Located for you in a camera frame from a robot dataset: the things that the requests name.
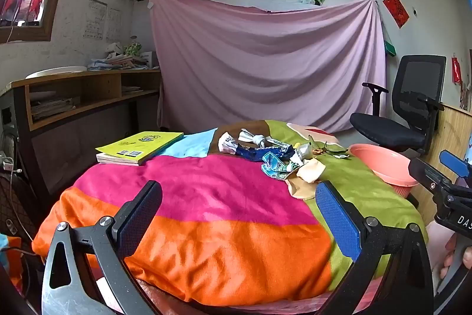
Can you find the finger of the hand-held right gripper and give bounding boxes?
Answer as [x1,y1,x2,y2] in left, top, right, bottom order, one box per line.
[439,150,472,178]
[409,157,455,205]

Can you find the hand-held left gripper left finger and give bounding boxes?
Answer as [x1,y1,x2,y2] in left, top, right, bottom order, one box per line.
[41,180,163,315]

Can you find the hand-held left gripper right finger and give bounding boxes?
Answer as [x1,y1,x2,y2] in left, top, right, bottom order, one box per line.
[315,181,434,315]

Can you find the pink plastic basket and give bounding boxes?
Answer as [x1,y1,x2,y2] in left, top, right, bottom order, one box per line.
[348,143,419,199]

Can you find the brown paper scrap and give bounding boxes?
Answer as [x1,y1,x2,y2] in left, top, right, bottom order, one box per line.
[285,174,318,200]

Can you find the pale paper sheet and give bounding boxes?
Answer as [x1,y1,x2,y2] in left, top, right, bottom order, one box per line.
[296,158,327,185]

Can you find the green leaf and peel scraps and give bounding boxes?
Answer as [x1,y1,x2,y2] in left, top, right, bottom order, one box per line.
[307,138,349,159]

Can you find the grey white tube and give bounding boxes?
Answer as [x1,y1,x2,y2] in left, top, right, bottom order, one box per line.
[294,143,315,165]

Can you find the blue green wrapper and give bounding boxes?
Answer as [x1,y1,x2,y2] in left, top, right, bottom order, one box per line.
[261,152,307,183]

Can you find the printed stick with yellow cap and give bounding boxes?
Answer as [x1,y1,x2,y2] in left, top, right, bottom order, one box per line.
[263,138,293,150]

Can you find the dark blue foil wrapper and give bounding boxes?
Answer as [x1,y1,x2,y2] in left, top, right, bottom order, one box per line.
[236,144,296,163]

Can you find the knotted grey white wrapper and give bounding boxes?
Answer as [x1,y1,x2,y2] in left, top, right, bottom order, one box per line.
[238,128,267,148]

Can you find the person's right hand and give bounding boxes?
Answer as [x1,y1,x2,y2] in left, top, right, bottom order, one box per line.
[440,236,472,279]

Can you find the black mesh office chair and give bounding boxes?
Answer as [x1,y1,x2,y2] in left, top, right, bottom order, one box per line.
[349,55,447,155]

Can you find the yellow book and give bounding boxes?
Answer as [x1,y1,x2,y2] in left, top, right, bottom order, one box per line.
[95,131,184,167]

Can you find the colourful patchwork blanket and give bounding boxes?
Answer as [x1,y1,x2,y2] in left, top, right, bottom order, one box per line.
[32,119,429,306]

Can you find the red hanging ornament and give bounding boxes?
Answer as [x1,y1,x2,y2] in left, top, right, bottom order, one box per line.
[451,55,464,85]

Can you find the pink fleece blanket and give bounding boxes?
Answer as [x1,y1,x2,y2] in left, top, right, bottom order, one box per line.
[94,221,458,315]

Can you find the wooden desk with shelves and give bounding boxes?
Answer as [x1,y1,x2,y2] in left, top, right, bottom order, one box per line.
[10,68,163,192]

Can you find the stack of papers in shelf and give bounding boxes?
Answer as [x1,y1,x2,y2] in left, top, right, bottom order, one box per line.
[30,97,81,122]

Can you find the pile of papers and books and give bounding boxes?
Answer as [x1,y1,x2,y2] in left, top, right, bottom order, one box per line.
[88,55,149,71]

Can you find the small white box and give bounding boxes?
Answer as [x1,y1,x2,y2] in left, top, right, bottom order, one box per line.
[140,51,159,69]

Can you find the white plastic basin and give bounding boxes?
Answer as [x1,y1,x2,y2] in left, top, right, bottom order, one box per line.
[25,66,88,79]

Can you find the green white patterned bundle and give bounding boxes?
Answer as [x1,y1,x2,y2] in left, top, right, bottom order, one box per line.
[123,41,143,56]

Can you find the pink hanging bed sheet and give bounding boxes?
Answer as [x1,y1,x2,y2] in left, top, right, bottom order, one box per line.
[149,0,388,134]

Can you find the red paper wall poster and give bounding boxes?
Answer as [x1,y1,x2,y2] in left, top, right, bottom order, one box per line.
[382,0,410,29]

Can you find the small wall calendar sheet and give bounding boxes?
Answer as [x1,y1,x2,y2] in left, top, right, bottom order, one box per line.
[106,8,122,42]

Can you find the large wall calendar sheet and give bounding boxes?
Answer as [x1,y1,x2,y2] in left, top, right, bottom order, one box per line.
[83,0,108,40]

